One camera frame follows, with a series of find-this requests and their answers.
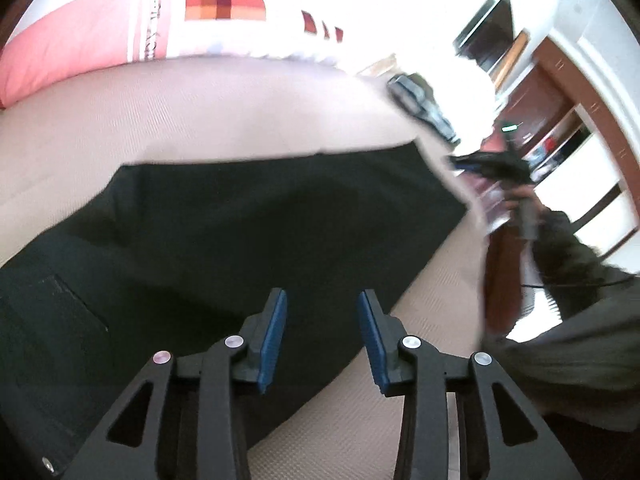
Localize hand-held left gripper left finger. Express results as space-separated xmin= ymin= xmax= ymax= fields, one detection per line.
xmin=37 ymin=287 xmax=290 ymax=480

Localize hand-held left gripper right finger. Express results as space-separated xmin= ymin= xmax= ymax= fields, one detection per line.
xmin=355 ymin=289 xmax=583 ymax=480

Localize black pants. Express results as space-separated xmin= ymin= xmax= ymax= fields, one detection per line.
xmin=0 ymin=142 xmax=468 ymax=480

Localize brown wooden cabinet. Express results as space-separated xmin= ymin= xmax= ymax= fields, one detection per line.
xmin=492 ymin=35 xmax=640 ymax=261

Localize dark striped cloth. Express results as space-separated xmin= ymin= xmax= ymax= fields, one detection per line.
xmin=387 ymin=72 xmax=461 ymax=147

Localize black television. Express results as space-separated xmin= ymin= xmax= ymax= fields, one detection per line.
xmin=454 ymin=0 xmax=516 ymax=73

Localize tan patterned cloth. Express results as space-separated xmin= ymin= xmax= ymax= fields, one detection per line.
xmin=357 ymin=54 xmax=403 ymax=80

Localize person's grey clothing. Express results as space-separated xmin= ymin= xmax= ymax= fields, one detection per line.
xmin=480 ymin=270 xmax=640 ymax=433

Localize beige bed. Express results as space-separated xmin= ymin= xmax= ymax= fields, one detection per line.
xmin=0 ymin=55 xmax=501 ymax=480

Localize pink checked bolster pillow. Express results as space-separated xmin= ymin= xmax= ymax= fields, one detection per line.
xmin=0 ymin=0 xmax=346 ymax=111

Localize brown wooden bed frame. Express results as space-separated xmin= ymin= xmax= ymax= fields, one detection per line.
xmin=484 ymin=220 xmax=532 ymax=337

